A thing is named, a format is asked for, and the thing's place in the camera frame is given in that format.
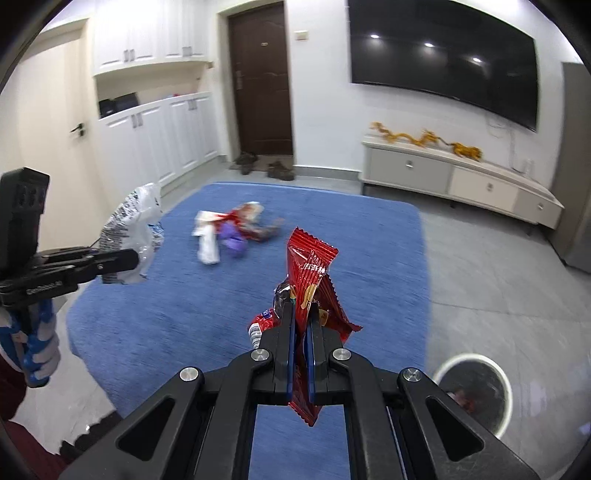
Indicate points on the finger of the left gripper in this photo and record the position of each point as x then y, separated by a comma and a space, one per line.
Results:
67, 255
103, 263

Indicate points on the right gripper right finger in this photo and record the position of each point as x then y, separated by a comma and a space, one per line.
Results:
401, 425

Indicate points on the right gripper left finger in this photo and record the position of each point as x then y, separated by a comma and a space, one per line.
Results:
199, 425

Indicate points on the white printed plastic bag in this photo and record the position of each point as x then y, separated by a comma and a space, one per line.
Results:
135, 224

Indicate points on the red snack packet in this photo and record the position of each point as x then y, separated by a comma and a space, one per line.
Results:
310, 292

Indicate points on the red white paper bag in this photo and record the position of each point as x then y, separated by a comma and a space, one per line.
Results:
245, 219

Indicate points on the clear red plastic wrapper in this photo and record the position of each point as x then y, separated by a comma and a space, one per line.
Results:
263, 233

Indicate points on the white rimmed trash bin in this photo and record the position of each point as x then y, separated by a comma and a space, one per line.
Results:
481, 387

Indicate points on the white tissue trash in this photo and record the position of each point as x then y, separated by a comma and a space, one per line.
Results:
208, 252

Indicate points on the blue white gloved hand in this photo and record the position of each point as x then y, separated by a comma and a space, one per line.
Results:
29, 342

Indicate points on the blue shaggy rug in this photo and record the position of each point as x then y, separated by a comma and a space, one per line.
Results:
134, 338

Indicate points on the white shoe cabinet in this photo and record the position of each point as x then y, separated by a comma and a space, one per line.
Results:
158, 142

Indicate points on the purple wrapper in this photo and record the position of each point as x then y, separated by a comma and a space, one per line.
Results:
232, 239

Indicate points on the left brown shoe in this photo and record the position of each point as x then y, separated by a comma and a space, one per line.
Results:
245, 162

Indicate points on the brown shoe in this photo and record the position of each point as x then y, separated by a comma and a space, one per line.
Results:
245, 162
281, 170

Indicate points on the right brown shoe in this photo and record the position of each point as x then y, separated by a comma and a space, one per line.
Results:
281, 170

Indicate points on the white TV cabinet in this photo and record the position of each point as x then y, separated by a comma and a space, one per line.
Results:
444, 175

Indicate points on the golden tiger ornament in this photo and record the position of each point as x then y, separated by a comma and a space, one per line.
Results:
470, 152

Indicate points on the golden dragon ornament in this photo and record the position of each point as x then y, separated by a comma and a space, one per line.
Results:
391, 137

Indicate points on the brown entrance door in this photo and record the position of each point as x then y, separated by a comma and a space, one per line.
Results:
258, 53

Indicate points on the steel refrigerator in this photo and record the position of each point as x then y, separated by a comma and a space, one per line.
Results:
571, 183

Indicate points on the wall mounted television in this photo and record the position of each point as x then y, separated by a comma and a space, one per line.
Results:
448, 49

